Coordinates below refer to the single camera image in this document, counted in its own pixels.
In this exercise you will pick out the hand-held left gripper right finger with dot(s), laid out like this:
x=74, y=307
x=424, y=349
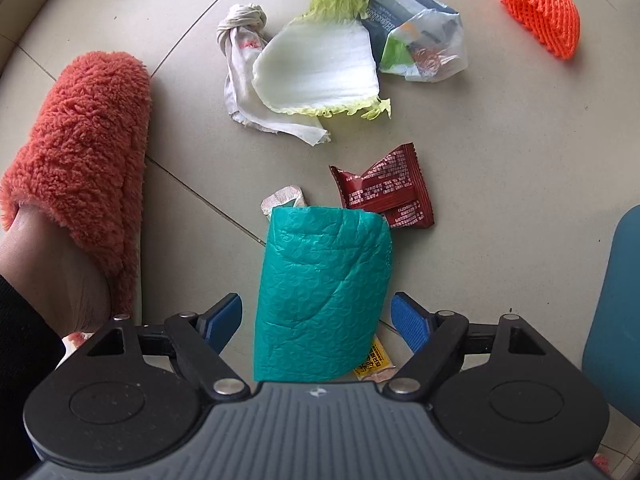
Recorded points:
x=410, y=320

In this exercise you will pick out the yellow sauce sachet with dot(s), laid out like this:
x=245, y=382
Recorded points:
x=375, y=362

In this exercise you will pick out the clear plastic package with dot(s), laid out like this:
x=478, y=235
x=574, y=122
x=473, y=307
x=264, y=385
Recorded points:
x=420, y=30

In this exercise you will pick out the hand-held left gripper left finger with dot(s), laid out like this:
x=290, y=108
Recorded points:
x=222, y=317

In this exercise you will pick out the orange fuzzy slipper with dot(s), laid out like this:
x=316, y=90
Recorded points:
x=85, y=160

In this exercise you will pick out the small white pink wrapper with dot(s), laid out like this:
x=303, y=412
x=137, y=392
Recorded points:
x=285, y=197

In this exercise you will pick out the person's leg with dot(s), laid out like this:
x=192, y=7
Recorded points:
x=45, y=270

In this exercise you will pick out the white tissue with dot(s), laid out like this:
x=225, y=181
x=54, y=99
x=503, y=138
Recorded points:
x=240, y=40

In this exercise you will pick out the teal plastic trash bin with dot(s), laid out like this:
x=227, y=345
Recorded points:
x=617, y=310

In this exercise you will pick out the green bubble mailer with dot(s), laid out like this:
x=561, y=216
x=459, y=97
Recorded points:
x=320, y=290

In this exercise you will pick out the napa cabbage leaf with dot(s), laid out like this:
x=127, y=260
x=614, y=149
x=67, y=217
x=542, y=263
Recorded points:
x=315, y=60

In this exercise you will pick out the orange foam fruit net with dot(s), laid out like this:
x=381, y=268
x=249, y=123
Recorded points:
x=542, y=12

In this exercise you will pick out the dark red snack wrapper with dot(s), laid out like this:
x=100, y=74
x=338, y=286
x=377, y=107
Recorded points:
x=387, y=190

